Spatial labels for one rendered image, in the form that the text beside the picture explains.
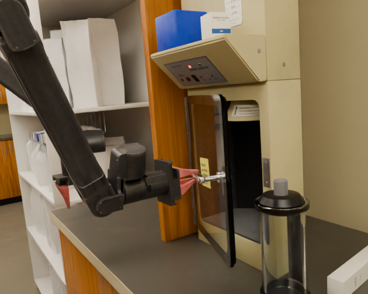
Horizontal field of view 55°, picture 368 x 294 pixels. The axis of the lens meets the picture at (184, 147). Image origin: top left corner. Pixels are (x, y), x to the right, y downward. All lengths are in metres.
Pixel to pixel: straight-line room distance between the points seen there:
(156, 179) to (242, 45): 0.34
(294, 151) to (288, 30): 0.28
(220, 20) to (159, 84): 0.32
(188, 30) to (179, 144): 0.37
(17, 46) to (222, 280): 0.68
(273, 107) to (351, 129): 0.44
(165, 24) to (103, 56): 1.17
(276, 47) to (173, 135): 0.43
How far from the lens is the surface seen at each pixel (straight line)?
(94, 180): 0.70
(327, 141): 1.27
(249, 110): 0.92
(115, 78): 2.11
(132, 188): 0.76
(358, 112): 1.20
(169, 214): 1.14
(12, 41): 0.56
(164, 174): 0.80
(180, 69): 0.95
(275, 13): 0.86
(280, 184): 0.74
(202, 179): 0.81
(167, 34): 0.95
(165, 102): 1.09
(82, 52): 1.95
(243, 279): 0.94
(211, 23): 0.84
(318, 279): 0.95
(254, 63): 0.80
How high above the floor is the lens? 1.40
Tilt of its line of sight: 9 degrees down
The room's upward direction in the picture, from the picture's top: 4 degrees counter-clockwise
